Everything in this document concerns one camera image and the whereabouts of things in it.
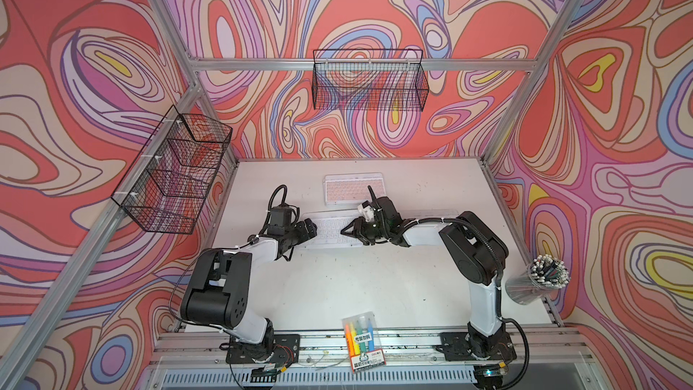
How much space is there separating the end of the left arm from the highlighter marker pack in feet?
0.92

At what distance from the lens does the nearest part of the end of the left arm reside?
0.73 meters

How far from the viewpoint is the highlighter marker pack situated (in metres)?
0.72
